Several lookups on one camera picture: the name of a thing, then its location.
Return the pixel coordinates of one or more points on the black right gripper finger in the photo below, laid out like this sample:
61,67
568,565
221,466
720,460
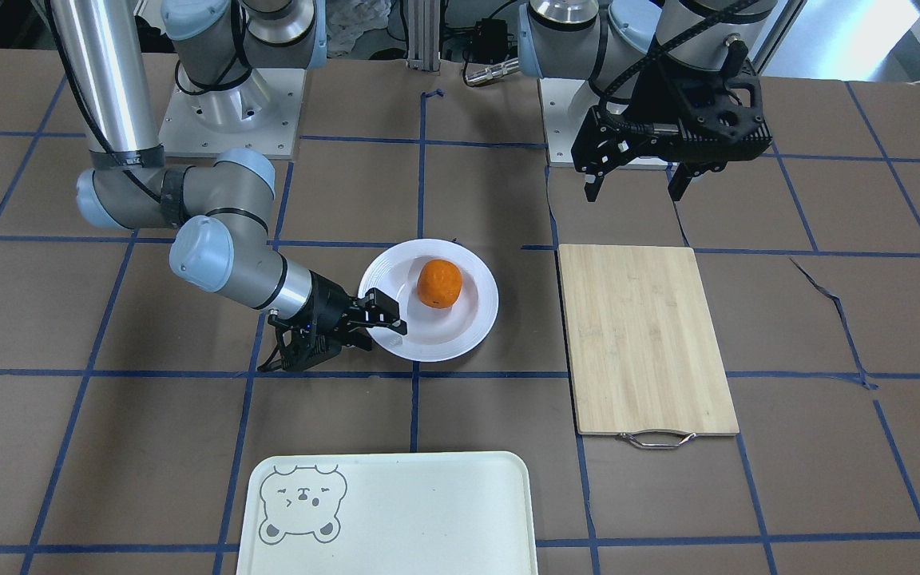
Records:
357,339
394,324

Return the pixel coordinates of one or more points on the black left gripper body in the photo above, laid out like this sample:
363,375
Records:
655,99

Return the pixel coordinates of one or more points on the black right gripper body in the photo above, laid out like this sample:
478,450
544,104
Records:
327,304

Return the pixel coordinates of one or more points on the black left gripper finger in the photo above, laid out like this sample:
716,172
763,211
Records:
593,185
681,178

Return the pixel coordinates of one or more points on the white round plate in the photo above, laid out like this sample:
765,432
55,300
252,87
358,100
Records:
433,335

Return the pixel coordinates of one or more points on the orange fruit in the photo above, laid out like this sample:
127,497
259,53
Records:
439,284

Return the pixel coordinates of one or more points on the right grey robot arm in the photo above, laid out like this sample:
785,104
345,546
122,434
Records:
220,213

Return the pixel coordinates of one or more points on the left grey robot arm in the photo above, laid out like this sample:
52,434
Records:
607,45

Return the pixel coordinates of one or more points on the cream bear tray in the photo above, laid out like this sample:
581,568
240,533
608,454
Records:
455,513

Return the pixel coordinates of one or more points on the bamboo cutting board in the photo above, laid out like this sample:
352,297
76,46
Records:
643,354

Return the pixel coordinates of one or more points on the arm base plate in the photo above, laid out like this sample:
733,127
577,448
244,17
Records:
262,114
564,103

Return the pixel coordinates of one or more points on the aluminium frame post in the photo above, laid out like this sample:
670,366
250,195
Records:
423,29

